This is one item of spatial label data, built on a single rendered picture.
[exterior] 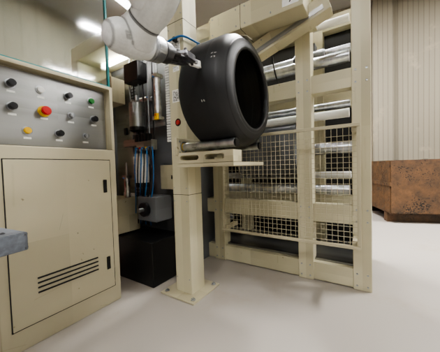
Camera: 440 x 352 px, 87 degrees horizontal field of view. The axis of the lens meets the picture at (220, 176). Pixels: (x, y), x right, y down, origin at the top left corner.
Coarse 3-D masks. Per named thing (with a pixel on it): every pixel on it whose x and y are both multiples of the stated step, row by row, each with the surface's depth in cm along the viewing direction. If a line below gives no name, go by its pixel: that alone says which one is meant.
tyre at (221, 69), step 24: (192, 48) 117; (216, 48) 104; (240, 48) 111; (192, 72) 107; (216, 72) 101; (240, 72) 146; (264, 72) 137; (192, 96) 109; (216, 96) 103; (240, 96) 155; (264, 96) 140; (192, 120) 115; (216, 120) 109; (240, 120) 111; (264, 120) 135; (240, 144) 122
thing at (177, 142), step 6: (174, 138) 127; (180, 138) 129; (174, 144) 128; (180, 144) 129; (174, 150) 128; (180, 150) 129; (198, 150) 143; (204, 150) 148; (210, 150) 153; (216, 156) 159
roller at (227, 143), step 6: (228, 138) 114; (234, 138) 112; (186, 144) 128; (192, 144) 126; (198, 144) 123; (204, 144) 121; (210, 144) 119; (216, 144) 117; (222, 144) 115; (228, 144) 113; (234, 144) 112; (186, 150) 129; (192, 150) 128
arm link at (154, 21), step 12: (132, 0) 63; (144, 0) 62; (156, 0) 62; (168, 0) 62; (180, 0) 67; (132, 12) 66; (144, 12) 64; (156, 12) 64; (168, 12) 65; (144, 24) 67; (156, 24) 67
